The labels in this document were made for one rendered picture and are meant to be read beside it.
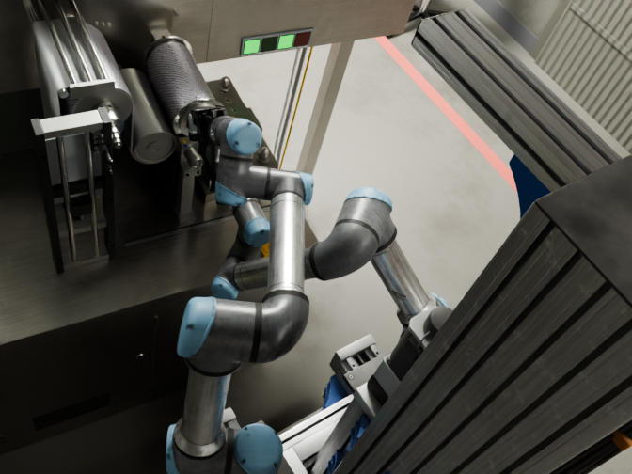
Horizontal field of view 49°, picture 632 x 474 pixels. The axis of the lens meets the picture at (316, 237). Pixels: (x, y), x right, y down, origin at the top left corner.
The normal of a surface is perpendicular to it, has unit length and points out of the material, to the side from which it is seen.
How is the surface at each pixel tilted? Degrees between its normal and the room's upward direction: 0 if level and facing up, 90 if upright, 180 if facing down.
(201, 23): 90
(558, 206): 0
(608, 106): 90
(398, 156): 0
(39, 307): 0
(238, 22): 90
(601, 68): 90
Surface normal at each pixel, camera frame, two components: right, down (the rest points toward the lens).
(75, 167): 0.44, 0.77
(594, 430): -0.81, 0.34
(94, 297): 0.21, -0.58
